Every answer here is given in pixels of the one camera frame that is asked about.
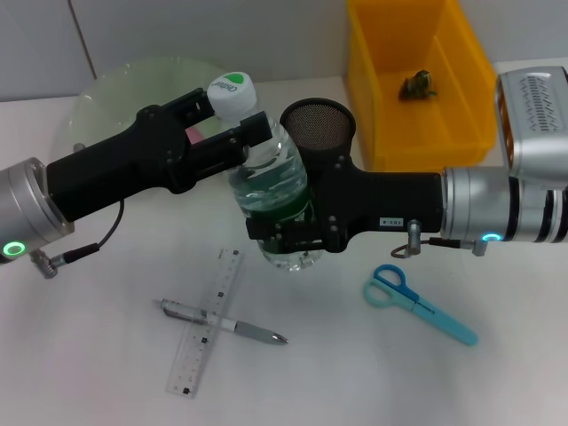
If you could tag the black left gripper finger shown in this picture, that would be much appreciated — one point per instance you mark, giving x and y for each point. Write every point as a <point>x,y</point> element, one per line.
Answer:
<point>255,128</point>

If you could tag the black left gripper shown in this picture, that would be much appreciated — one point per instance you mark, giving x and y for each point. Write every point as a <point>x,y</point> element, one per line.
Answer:
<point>115,160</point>

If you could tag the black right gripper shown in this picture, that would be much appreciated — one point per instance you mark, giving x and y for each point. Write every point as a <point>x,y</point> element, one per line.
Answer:
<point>390,199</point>

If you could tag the pink toy peach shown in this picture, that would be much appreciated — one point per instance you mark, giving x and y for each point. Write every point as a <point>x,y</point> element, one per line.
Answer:
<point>197,133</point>

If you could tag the clear green-label water bottle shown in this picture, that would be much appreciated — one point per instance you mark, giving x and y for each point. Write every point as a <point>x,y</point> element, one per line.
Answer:
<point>270,173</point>

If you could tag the green plastic wrapper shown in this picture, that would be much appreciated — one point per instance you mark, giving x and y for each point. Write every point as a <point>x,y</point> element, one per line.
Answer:
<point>417,86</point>

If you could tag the black mesh pen holder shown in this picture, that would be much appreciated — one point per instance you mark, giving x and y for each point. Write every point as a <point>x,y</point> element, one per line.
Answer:
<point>319,124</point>

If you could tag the translucent green fruit bowl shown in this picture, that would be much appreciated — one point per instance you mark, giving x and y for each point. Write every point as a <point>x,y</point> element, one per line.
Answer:
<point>115,97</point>

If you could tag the blue teal scissors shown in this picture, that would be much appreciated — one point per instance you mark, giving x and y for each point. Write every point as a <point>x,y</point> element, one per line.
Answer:
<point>386,293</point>

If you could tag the white grey ballpoint pen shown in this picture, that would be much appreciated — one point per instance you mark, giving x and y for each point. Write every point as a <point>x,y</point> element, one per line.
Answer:
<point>257,333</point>

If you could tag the clear plastic ruler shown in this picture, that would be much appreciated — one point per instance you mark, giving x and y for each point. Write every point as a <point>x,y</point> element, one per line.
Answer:
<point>191,364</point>

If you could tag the yellow plastic bin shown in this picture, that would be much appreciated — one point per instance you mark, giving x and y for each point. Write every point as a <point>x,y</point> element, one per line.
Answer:
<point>390,124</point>

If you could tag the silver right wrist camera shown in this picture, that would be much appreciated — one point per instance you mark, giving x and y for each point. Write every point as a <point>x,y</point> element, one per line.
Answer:
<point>537,115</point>

